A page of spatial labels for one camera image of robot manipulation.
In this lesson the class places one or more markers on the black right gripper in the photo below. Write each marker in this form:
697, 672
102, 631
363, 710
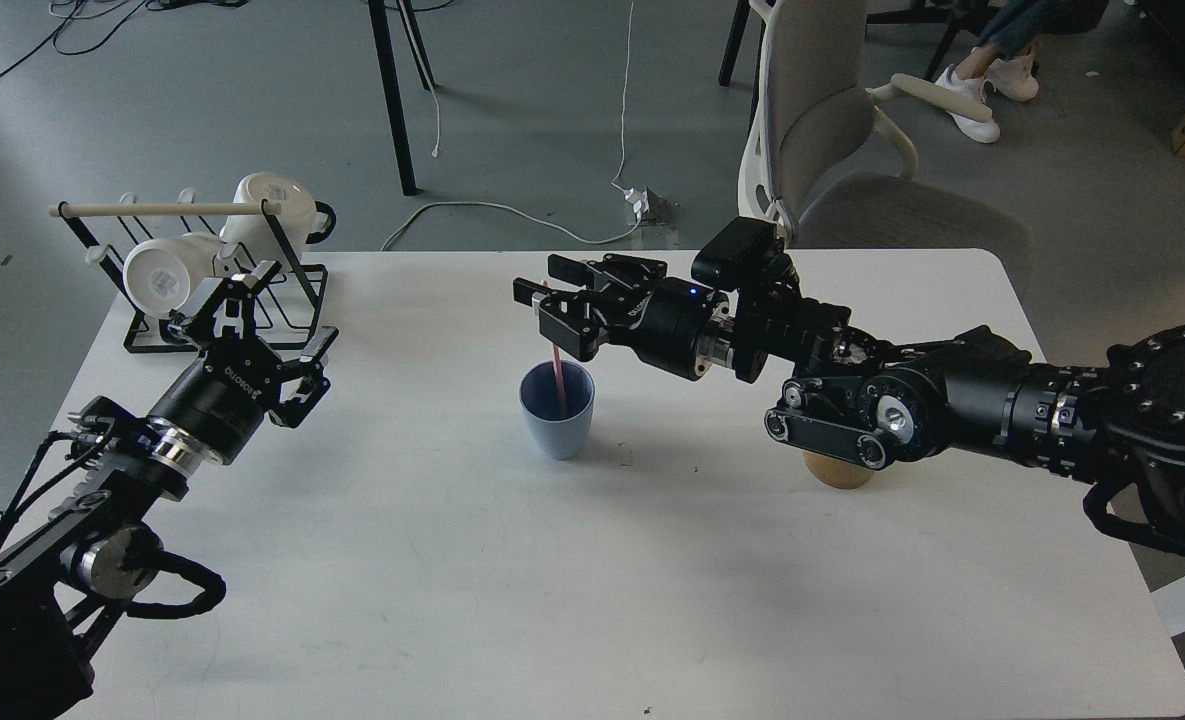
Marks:
678, 326

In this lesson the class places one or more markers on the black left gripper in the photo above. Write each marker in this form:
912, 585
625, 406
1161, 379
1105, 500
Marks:
230, 388

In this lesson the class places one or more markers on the pink chopstick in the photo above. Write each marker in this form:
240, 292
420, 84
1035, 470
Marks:
559, 383

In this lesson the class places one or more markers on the blue plastic cup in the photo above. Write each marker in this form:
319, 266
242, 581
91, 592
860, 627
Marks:
559, 424

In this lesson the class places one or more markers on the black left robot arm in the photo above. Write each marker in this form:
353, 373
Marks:
95, 561

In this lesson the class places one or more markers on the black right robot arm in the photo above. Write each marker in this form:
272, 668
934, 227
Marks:
1118, 428

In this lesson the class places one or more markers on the white power adapter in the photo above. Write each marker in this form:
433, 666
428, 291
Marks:
646, 207

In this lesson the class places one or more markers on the white mug upper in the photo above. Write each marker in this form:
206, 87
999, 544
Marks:
303, 219

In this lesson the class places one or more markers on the white mug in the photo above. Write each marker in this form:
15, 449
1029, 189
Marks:
303, 219
160, 274

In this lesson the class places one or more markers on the white mug lower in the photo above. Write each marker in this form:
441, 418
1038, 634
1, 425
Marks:
160, 274

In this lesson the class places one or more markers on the grey office chair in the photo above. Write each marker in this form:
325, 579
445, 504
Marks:
825, 163

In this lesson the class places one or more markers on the bamboo cylinder holder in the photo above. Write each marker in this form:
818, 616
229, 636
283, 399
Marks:
836, 473

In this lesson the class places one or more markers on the black table leg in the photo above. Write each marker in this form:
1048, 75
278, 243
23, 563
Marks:
390, 86

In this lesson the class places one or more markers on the white sneaker left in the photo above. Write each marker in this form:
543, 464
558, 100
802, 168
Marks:
974, 89

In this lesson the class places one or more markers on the white sneaker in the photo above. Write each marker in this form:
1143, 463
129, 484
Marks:
1014, 78
974, 89

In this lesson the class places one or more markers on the white sneaker right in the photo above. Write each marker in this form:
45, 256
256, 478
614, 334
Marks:
1014, 78

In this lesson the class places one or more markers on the black wire mug rack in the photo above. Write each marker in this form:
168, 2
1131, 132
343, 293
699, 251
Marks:
287, 312

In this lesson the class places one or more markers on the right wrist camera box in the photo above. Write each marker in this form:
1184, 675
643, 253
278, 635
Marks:
737, 250

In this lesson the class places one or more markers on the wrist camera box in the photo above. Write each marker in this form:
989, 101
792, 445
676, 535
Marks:
737, 250
104, 426

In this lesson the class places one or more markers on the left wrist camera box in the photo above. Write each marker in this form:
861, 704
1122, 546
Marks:
104, 426

